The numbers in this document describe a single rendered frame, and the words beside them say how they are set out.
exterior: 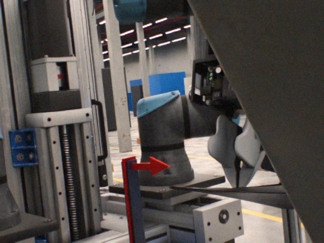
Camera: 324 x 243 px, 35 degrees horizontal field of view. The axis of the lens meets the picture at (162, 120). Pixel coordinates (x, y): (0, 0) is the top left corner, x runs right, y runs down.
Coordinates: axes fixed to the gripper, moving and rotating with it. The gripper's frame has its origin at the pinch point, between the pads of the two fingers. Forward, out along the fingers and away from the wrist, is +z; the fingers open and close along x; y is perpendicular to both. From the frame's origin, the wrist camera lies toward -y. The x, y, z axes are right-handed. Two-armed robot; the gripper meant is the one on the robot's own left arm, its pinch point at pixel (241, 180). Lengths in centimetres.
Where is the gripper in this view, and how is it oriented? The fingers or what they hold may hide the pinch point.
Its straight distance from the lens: 64.2
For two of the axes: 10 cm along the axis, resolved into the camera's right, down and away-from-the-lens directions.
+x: 8.1, -0.6, -5.9
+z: -0.7, 9.8, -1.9
